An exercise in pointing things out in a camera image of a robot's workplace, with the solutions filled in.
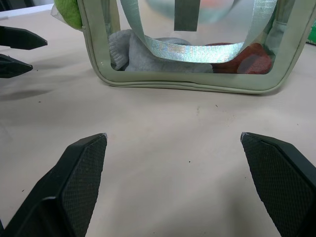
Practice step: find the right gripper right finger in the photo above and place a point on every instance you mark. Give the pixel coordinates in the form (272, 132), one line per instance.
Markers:
(284, 177)

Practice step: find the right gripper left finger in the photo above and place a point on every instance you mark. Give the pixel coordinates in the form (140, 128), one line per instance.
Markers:
(74, 187)

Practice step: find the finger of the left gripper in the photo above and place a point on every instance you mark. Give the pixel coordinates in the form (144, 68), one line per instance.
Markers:
(19, 38)
(12, 67)

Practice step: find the clear bag with green trim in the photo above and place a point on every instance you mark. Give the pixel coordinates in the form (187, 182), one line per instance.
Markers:
(172, 80)

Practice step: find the dark green rectangular label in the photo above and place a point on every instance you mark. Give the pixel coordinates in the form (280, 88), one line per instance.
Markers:
(186, 14)

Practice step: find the lime green fuzzy item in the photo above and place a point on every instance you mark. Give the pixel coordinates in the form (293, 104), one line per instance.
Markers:
(69, 12)

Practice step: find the red cloth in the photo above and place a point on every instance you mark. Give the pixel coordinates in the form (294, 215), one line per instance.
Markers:
(256, 63)

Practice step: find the grey sock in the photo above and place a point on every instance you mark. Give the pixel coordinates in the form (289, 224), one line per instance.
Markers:
(138, 60)

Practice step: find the bright green object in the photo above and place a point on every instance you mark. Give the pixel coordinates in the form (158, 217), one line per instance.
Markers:
(312, 34)

